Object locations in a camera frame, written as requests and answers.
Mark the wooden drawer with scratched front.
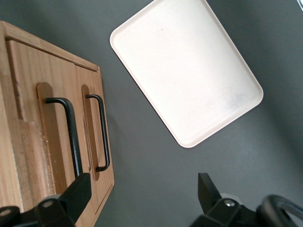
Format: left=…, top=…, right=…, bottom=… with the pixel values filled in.
left=6, top=39, right=92, bottom=213

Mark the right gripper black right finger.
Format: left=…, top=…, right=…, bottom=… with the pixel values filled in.
left=191, top=172, right=261, bottom=227

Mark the beige rectangular plastic tray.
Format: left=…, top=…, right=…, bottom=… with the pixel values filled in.
left=109, top=0, right=264, bottom=149

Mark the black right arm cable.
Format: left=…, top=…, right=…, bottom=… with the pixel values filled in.
left=257, top=194, right=303, bottom=227

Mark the black metal drawer handle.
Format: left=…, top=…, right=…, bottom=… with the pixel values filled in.
left=44, top=97, right=83, bottom=180
left=85, top=94, right=110, bottom=173

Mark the oak wooden drawer cabinet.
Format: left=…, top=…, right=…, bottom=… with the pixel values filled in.
left=0, top=20, right=116, bottom=227

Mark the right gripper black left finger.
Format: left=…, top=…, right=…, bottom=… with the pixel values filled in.
left=0, top=172, right=92, bottom=227

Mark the wooden drawer with clean front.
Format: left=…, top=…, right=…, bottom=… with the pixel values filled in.
left=74, top=63, right=114, bottom=225

